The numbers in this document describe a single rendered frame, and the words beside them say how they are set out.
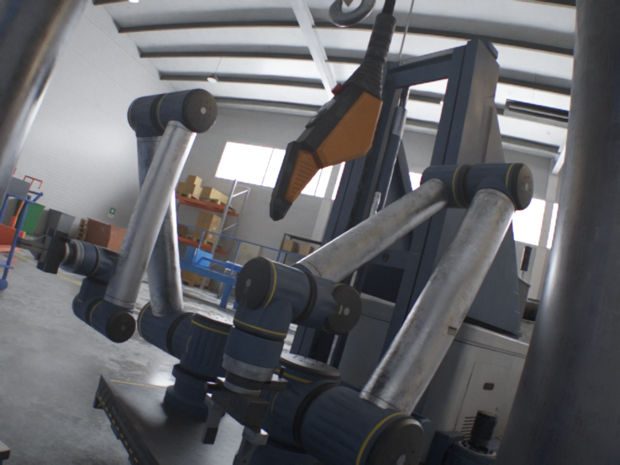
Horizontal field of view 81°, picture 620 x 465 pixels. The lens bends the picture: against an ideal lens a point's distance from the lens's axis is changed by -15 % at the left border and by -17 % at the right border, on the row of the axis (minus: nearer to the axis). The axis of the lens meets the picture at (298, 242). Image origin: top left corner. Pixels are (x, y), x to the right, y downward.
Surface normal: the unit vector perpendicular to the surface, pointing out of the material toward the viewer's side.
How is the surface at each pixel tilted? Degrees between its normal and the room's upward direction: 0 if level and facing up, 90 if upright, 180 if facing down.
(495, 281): 90
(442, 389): 90
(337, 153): 90
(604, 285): 90
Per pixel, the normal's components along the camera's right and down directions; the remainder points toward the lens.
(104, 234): -0.35, 0.11
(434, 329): -0.01, -0.44
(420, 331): -0.29, -0.58
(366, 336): -0.75, -0.29
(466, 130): 0.60, 0.08
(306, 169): 0.41, 0.01
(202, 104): 0.79, 0.17
